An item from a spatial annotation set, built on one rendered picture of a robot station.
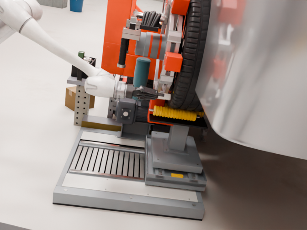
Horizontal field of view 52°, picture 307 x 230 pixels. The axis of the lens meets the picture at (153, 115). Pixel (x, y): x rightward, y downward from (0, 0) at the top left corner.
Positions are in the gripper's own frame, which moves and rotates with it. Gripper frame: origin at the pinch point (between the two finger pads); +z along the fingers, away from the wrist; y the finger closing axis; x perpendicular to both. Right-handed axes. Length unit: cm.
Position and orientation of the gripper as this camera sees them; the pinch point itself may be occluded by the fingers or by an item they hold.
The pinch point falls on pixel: (164, 96)
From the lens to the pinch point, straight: 165.0
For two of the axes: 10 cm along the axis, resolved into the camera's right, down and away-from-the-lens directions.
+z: 9.9, 1.4, 0.9
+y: 1.3, -3.6, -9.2
